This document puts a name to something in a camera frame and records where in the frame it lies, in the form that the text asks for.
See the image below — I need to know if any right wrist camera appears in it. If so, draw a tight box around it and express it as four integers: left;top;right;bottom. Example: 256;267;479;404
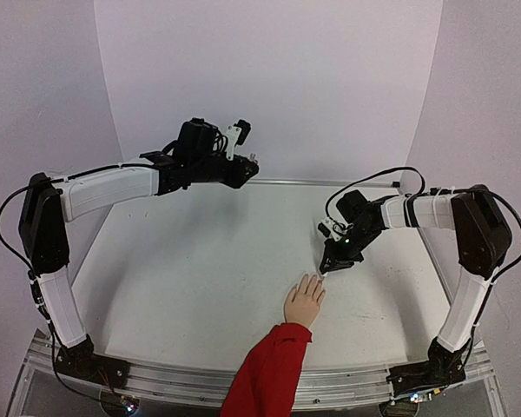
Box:
317;217;346;241

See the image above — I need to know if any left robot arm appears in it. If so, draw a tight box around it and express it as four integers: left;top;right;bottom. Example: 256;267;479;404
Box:
18;118;260;380

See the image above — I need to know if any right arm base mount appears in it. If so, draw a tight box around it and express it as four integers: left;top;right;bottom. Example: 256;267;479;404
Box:
386;338;472;398

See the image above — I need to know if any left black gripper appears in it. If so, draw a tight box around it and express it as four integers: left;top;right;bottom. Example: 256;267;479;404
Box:
194;153;261;189

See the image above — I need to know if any red sleeve forearm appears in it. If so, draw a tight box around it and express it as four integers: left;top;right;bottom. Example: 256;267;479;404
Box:
220;323;312;416

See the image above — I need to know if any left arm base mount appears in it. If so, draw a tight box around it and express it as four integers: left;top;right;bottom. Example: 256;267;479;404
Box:
55;336;130;389

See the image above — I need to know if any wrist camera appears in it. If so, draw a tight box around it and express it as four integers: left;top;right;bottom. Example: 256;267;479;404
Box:
317;217;346;241
224;119;251;161

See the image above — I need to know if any mannequin hand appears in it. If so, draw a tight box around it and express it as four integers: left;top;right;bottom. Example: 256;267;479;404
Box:
283;275;326;328

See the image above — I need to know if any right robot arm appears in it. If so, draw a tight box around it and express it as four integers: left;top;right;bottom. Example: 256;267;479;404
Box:
318;184;512;353

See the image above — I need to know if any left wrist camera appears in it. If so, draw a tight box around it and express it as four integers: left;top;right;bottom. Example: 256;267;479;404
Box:
224;119;251;161

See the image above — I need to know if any left black cable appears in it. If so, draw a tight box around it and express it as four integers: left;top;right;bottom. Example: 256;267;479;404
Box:
0;128;231;279

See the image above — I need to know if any aluminium table frame rail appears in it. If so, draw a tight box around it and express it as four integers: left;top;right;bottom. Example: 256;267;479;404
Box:
22;168;501;416

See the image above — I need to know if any right black camera cable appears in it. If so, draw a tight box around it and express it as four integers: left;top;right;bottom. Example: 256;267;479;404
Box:
324;167;426;221

